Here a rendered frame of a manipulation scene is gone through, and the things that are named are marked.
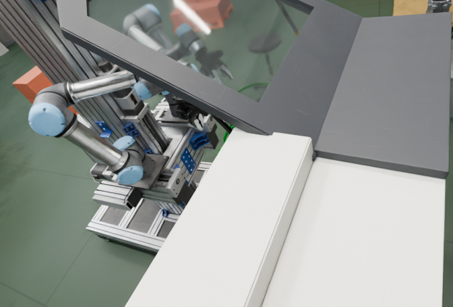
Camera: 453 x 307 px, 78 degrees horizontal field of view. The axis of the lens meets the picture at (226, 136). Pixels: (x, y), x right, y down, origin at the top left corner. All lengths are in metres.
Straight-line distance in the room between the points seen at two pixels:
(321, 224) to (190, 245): 0.29
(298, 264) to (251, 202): 0.16
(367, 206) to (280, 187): 0.19
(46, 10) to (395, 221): 1.44
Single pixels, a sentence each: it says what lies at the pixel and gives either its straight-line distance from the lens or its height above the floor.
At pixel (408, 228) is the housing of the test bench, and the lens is 0.69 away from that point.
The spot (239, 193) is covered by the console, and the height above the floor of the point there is 1.55.
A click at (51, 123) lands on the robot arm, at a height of 1.61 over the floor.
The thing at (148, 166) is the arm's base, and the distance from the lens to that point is 1.56.
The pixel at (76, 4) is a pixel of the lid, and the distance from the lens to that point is 1.06.
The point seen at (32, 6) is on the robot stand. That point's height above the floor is 1.90.
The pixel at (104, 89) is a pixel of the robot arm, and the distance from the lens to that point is 1.29.
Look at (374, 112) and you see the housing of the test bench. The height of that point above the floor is 1.50.
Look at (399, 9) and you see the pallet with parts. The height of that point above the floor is 0.16.
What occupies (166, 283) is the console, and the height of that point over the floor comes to 1.55.
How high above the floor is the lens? 2.07
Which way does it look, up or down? 42 degrees down
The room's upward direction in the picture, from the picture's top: 23 degrees counter-clockwise
